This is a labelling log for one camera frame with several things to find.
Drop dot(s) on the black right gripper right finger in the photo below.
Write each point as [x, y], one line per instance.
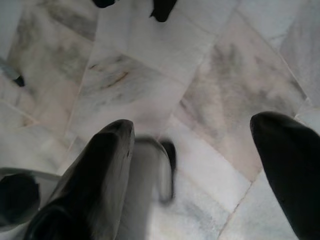
[295, 175]

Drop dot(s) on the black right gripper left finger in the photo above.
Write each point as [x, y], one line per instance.
[87, 195]

